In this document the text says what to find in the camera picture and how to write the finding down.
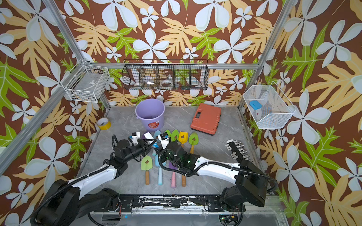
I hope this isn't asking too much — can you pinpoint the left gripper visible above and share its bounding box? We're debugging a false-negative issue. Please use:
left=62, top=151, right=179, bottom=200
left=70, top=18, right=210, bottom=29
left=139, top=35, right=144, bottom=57
left=123, top=138, right=156, bottom=163

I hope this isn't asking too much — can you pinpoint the lime trowel wooden handle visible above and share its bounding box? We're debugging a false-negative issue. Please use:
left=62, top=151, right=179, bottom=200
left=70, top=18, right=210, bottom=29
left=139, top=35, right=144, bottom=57
left=141, top=155, right=153, bottom=185
left=182, top=175, right=186, bottom=187

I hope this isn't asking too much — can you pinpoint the white brush blue handle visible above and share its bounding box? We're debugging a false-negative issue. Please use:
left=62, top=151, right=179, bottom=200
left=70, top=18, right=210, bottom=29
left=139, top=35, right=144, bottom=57
left=144, top=132, right=162, bottom=147

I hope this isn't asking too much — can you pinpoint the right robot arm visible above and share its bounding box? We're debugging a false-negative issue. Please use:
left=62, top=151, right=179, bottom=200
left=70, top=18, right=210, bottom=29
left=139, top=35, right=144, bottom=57
left=156, top=139, right=278, bottom=207

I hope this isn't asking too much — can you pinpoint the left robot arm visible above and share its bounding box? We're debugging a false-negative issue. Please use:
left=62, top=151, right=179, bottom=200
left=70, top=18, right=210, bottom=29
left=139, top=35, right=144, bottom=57
left=30, top=136, right=157, bottom=226

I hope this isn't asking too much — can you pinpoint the purple plastic bucket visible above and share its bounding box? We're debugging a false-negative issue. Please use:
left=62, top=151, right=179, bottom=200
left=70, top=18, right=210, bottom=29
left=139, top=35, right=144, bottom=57
left=135, top=98, right=166, bottom=131

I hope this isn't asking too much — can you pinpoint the yellow tape roll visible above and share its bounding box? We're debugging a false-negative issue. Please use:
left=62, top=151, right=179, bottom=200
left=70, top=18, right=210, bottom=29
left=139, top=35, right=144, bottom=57
left=97, top=117, right=111, bottom=131

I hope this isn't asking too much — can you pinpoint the red plastic tool case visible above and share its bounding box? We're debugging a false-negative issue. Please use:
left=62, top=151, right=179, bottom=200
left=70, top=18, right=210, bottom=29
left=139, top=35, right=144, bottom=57
left=190, top=103, right=222, bottom=135

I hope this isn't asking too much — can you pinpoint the blue item in basket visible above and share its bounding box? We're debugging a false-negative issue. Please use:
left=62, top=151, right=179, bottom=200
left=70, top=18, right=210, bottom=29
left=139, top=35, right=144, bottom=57
left=249, top=100, right=262, bottom=110

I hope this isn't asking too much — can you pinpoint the blue trowel blue handle front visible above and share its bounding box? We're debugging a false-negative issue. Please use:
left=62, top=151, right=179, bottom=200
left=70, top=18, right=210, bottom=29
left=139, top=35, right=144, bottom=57
left=155, top=154, right=163, bottom=186

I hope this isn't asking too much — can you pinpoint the blue trowel blue handle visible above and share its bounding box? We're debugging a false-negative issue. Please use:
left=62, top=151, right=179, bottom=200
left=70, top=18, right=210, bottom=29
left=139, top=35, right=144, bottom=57
left=152, top=130, right=161, bottom=156
left=155, top=154, right=163, bottom=186

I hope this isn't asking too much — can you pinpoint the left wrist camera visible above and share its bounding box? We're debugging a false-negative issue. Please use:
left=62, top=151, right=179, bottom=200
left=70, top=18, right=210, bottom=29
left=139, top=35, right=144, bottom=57
left=128, top=132, right=141, bottom=146

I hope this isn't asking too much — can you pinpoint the green trowel wooden handle right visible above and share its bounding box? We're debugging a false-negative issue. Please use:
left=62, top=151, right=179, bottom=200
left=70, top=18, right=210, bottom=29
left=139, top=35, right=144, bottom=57
left=170, top=129, right=179, bottom=142

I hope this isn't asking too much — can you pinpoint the green trowel wooden handle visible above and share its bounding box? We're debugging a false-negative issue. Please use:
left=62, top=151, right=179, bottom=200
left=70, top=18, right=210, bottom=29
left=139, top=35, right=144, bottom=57
left=170, top=129, right=179, bottom=142
left=165, top=130, right=171, bottom=137

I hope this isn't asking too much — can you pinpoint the yellow trowel wooden handle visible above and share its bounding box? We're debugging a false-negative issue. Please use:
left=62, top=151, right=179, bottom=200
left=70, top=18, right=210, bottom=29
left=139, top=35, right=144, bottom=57
left=178, top=131, right=189, bottom=148

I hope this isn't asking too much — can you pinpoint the purple trowel pink handle front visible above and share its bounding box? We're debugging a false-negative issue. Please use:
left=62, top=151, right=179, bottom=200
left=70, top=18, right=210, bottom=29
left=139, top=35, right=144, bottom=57
left=169, top=162, right=178, bottom=188

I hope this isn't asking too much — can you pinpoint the green trowel wooden handle left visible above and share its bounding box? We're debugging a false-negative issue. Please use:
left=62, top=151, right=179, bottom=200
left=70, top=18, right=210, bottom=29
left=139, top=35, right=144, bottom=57
left=165, top=130, right=171, bottom=137

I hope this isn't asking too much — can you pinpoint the green trowel yellow handle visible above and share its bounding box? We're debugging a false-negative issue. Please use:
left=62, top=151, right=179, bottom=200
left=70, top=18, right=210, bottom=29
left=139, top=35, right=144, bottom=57
left=189, top=132, right=199, bottom=154

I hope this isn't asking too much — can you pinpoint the blue trowel blue handle back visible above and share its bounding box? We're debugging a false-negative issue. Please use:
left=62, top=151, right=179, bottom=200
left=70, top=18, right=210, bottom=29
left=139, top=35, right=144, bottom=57
left=152, top=130, right=161, bottom=156

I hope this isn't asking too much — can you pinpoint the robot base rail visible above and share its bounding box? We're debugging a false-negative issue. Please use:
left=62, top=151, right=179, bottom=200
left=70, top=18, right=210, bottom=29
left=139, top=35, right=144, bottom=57
left=96, top=194, right=246, bottom=214

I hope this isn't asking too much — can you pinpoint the white wire basket left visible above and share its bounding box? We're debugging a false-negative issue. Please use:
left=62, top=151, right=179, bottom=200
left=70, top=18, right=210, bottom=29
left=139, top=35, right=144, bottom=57
left=61, top=60, right=110, bottom=103

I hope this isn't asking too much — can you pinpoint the white wire basket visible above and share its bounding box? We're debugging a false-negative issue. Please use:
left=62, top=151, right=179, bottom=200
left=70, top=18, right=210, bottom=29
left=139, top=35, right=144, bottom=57
left=61, top=60, right=110, bottom=103
left=243, top=82, right=297, bottom=130

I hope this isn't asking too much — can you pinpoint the black wire basket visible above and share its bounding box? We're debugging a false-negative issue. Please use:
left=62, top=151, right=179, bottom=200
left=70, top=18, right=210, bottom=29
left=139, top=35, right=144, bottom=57
left=121, top=59, right=209, bottom=90

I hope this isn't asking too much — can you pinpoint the white wire basket right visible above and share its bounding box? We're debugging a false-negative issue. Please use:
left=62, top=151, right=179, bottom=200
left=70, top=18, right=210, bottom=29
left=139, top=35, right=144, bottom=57
left=243, top=82, right=297, bottom=130

